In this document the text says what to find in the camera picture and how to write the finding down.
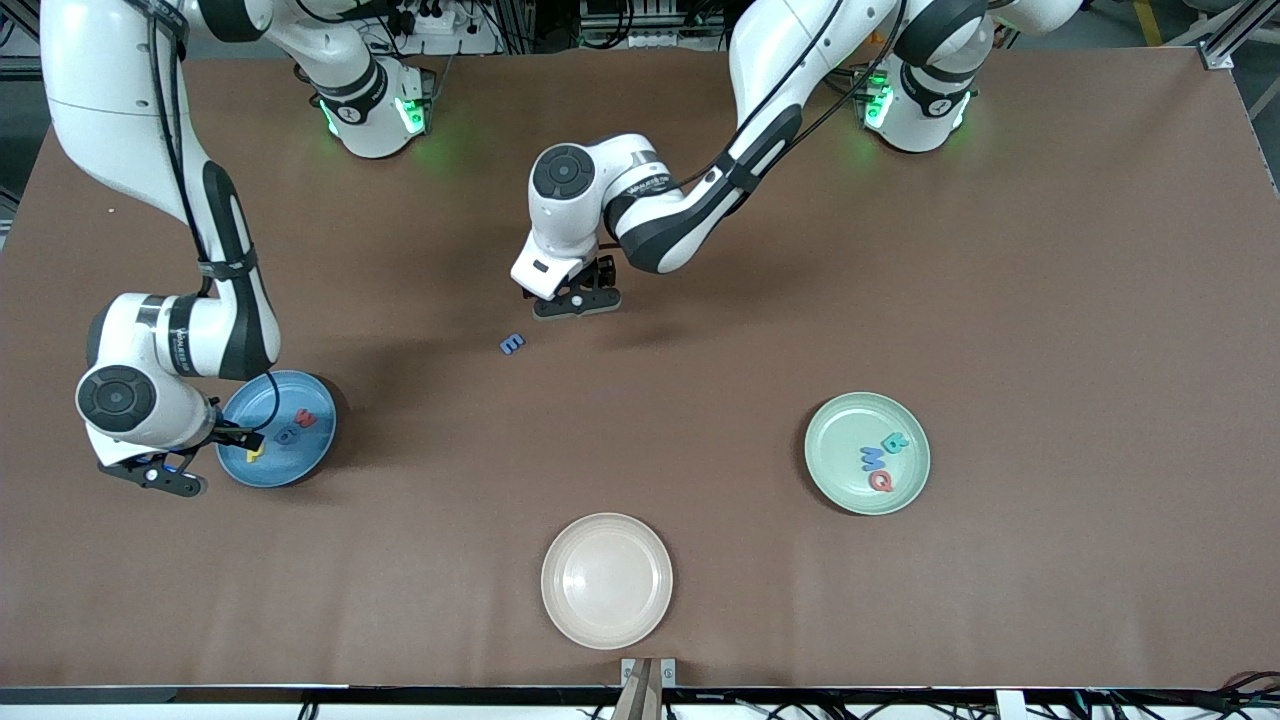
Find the white power strip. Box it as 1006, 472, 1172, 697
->
385, 5, 501, 56

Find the brown post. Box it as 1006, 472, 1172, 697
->
612, 660, 663, 720

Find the black cable bundle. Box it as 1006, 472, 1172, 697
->
1080, 670, 1280, 720

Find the beige plate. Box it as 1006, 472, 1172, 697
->
541, 513, 674, 651

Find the brown table cover sheet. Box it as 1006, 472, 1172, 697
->
0, 45, 1280, 691

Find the blue plate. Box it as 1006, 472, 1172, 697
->
205, 370, 339, 489

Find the pale green plate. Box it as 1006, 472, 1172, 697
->
804, 391, 932, 517

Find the aluminium frame profile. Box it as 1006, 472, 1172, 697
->
1165, 0, 1280, 71

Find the grey equipment rack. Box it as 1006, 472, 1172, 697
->
578, 0, 731, 51

